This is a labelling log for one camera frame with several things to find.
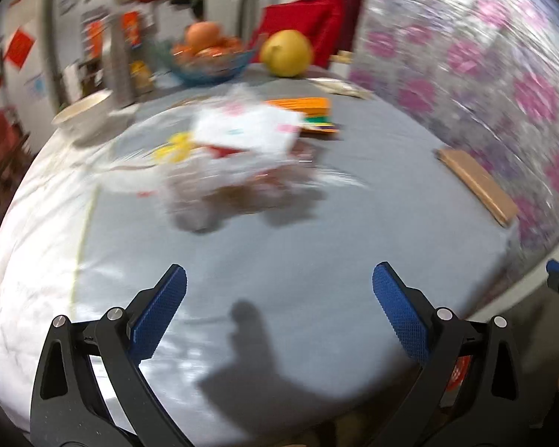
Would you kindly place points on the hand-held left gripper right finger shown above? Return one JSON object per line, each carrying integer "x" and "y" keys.
{"x": 403, "y": 316}

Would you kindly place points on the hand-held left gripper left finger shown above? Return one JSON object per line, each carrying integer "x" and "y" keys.
{"x": 160, "y": 312}

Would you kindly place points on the clear plastic bag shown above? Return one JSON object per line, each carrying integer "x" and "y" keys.
{"x": 223, "y": 191}

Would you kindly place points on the yellow printed snack packet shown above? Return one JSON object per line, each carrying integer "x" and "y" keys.
{"x": 174, "y": 146}

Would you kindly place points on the grey white feather-print tablecloth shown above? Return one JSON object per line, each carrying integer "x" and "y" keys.
{"x": 307, "y": 251}

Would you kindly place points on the white ceramic bowl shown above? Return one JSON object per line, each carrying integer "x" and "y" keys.
{"x": 84, "y": 114}

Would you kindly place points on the orange green striped packet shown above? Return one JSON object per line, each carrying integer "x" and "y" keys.
{"x": 307, "y": 111}

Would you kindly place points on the side table with red cover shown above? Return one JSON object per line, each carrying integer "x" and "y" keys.
{"x": 2, "y": 142}

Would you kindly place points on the pink floral sheet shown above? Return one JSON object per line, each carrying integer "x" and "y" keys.
{"x": 470, "y": 56}

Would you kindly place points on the beige paper packet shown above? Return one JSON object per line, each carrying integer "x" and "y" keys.
{"x": 342, "y": 87}

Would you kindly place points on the glass fruit bowl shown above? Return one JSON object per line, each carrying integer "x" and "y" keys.
{"x": 209, "y": 67}

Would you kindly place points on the steel thermos flask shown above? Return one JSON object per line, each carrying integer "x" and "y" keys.
{"x": 121, "y": 60}

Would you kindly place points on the cluster of small tangerines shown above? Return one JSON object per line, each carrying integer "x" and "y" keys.
{"x": 219, "y": 51}

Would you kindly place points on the large orange fruit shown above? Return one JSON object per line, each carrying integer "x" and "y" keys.
{"x": 204, "y": 37}

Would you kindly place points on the red orange gift box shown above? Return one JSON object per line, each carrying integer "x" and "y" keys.
{"x": 131, "y": 30}

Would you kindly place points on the white refrigerator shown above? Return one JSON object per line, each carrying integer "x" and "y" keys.
{"x": 35, "y": 56}

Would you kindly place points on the yellow pomelo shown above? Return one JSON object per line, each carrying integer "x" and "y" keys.
{"x": 286, "y": 53}

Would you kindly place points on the red diamond paper on refrigerator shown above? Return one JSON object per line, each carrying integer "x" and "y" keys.
{"x": 19, "y": 47}

